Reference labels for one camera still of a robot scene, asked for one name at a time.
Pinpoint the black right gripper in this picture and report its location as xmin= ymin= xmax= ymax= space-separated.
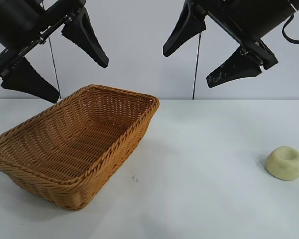
xmin=162 ymin=0 xmax=299 ymax=88

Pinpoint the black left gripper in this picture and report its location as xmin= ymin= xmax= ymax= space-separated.
xmin=0 ymin=0 xmax=109 ymax=104

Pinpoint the woven wicker basket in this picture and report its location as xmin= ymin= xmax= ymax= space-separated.
xmin=0 ymin=84 xmax=160 ymax=212

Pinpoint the pale yellow egg yolk pastry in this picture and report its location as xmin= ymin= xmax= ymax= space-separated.
xmin=265 ymin=145 xmax=299 ymax=181

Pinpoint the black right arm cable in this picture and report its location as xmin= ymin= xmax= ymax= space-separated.
xmin=282 ymin=14 xmax=299 ymax=45

